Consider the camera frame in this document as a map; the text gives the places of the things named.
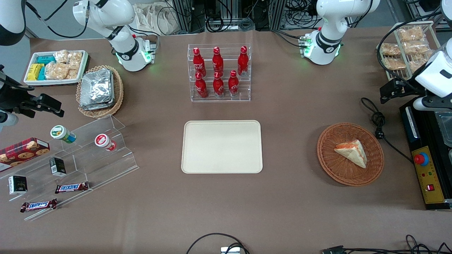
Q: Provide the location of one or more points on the red cola bottle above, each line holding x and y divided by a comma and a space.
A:
201, 88
233, 84
218, 61
243, 61
218, 86
198, 63

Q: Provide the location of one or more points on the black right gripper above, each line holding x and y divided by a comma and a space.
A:
11, 97

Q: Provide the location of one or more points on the clear bag of crackers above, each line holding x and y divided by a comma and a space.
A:
56, 71
60, 56
75, 60
72, 74

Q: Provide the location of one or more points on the beige rectangular tray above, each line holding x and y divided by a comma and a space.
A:
221, 146

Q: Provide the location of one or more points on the triangular sandwich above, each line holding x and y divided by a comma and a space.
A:
353, 153

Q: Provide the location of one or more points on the clear acrylic step display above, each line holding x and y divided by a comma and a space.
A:
106, 169

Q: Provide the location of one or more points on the red cookie box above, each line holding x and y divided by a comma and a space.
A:
23, 153

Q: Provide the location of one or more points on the black machine with yellow panel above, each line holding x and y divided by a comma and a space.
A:
429, 176

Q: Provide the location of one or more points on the snickers chocolate bar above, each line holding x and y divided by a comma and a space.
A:
72, 187
39, 205

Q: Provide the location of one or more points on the small black box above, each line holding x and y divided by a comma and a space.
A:
57, 166
17, 185

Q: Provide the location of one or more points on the steel pan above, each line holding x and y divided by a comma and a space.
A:
445, 127

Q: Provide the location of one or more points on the white cloth bag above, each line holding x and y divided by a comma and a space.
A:
155, 17

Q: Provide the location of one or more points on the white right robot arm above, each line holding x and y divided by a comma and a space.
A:
120, 21

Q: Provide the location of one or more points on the teal snack packet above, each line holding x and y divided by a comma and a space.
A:
42, 74
46, 59

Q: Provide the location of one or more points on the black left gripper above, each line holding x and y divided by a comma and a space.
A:
406, 89

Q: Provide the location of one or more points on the white rectangular snack tray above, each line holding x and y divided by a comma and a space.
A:
31, 56

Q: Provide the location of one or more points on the round brown wicker basket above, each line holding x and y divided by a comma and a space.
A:
339, 169

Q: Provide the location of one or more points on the red lid yogurt cup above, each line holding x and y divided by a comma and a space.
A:
103, 141

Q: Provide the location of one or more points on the clear bag of pastry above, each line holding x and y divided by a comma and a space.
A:
416, 65
393, 64
390, 49
416, 47
410, 34

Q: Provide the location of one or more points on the yellow snack packet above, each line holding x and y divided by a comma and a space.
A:
34, 72

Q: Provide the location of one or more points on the green lid yogurt cup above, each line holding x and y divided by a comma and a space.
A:
60, 133

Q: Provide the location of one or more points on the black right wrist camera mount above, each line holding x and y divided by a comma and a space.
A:
14, 92

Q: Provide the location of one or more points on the oval light wicker basket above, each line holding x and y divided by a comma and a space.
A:
118, 91

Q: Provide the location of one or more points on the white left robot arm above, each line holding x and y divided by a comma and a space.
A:
328, 35

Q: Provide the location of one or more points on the silver foil packet stack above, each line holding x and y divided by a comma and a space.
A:
97, 88

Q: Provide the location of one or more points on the small silver device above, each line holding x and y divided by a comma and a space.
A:
230, 250

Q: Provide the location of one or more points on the clear acrylic bottle rack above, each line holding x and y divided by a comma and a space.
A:
226, 98

